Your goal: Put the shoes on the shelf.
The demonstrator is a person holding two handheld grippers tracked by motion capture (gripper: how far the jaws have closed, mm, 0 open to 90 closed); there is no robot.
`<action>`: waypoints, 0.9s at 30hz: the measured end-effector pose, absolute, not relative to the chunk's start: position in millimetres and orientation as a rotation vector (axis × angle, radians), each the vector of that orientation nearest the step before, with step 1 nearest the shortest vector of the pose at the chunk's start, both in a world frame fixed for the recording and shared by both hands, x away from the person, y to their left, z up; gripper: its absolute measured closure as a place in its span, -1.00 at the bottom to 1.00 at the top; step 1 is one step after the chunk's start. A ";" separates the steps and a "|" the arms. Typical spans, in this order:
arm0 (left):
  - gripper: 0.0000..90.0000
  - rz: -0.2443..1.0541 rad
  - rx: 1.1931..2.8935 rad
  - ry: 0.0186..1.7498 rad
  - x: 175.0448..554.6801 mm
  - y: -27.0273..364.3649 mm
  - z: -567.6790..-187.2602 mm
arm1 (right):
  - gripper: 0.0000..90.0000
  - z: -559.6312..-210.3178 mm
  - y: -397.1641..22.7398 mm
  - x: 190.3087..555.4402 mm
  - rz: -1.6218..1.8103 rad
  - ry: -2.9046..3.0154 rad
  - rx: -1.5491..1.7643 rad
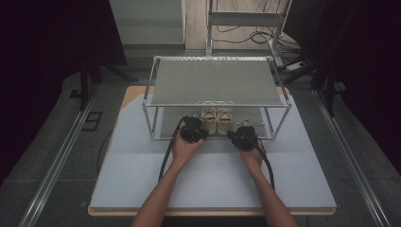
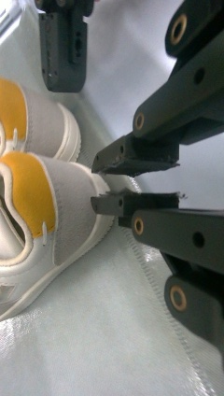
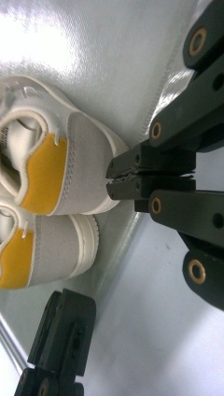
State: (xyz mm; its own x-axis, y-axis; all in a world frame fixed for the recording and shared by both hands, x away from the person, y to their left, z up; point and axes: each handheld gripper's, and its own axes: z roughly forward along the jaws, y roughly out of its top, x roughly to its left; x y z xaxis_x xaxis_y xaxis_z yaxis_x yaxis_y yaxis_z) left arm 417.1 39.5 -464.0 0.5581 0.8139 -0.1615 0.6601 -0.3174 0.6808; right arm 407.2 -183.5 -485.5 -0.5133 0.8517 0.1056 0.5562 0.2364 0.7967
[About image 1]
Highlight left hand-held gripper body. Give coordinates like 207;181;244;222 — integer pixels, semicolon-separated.
179;114;204;145

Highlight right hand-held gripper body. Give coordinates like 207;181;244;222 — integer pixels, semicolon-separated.
233;118;265;152

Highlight white beige child sneaker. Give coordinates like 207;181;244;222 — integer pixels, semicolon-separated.
200;107;218;136
217;107;235;136

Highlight two-tier metal shoe rack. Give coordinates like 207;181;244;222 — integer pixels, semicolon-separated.
141;55;292;142

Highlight person's left hand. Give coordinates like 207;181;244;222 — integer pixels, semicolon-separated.
171;131;206;168

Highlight person's right hand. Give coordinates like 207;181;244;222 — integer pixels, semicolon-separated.
235;145;266;174

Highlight pale blue table cover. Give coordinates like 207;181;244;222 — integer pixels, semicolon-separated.
89;93;337;210

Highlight white power strip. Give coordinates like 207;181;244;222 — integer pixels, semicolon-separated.
285;61;308;72

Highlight black metal stand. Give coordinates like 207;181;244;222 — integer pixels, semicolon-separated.
69;53;140;112
283;53;348;117

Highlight white cabinet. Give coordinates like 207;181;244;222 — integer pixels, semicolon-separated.
108;0;187;46

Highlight dark curtain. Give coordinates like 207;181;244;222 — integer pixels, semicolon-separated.
0;0;127;187
283;0;401;174

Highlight left hand-held gripper black cable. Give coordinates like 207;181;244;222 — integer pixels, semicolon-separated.
158;116;187;183

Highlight hand-held gripper black cable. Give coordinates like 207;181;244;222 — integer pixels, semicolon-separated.
158;116;187;183
256;138;276;192

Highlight right hand-held gripper black cable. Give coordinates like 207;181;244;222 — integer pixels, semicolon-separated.
256;138;276;192

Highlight thin black floor cable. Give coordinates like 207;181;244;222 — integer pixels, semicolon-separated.
96;129;114;174

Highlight black floor socket frame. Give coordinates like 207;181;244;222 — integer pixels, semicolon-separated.
80;111;103;132

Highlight black floor cables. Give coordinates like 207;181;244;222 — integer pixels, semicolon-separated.
211;0;304;55

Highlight metal floor rail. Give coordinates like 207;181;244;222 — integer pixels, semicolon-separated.
311;89;392;227
17;84;100;227

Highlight white metal frame stand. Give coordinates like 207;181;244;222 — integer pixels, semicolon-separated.
205;0;292;69

